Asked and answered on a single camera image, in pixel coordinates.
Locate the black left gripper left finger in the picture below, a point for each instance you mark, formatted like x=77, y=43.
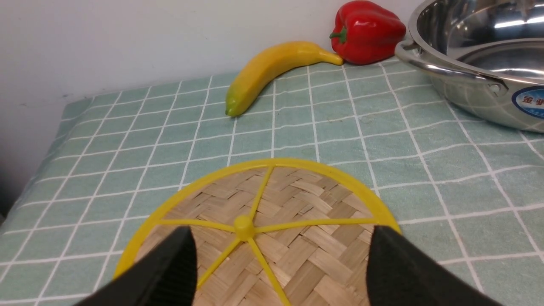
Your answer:
x=166, y=276

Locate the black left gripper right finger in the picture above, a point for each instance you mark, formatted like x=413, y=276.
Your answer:
x=400, y=274

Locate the yellow woven steamer lid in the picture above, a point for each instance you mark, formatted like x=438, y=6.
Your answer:
x=272, y=232

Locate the stainless steel pot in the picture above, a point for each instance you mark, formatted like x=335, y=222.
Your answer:
x=485, y=56

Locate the green checkered tablecloth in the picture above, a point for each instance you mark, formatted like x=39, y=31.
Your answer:
x=467, y=192

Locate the yellow plastic banana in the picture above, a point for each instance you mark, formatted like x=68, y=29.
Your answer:
x=269, y=64

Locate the red bell pepper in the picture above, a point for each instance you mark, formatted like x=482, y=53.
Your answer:
x=365, y=33

